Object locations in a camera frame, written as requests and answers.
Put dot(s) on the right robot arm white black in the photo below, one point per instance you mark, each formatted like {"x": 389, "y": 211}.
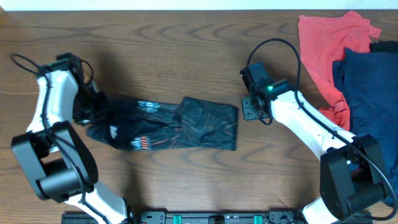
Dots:
{"x": 353, "y": 183}

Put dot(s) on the red orange shirt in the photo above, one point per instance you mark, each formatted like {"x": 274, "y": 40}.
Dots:
{"x": 323, "y": 41}

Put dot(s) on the black garment at edge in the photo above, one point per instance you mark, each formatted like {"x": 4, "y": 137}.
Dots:
{"x": 384, "y": 46}

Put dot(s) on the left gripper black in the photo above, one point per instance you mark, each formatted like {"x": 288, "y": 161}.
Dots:
{"x": 85, "y": 118}

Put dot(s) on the black printed jersey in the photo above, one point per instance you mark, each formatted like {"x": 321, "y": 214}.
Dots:
{"x": 141, "y": 125}

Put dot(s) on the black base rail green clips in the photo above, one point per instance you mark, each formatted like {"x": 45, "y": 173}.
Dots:
{"x": 271, "y": 217}

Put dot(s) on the navy blue garment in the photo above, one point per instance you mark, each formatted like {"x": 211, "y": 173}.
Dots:
{"x": 368, "y": 82}

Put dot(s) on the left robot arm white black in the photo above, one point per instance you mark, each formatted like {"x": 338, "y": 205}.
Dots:
{"x": 52, "y": 156}

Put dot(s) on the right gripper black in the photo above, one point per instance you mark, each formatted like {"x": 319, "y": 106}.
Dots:
{"x": 247, "y": 112}

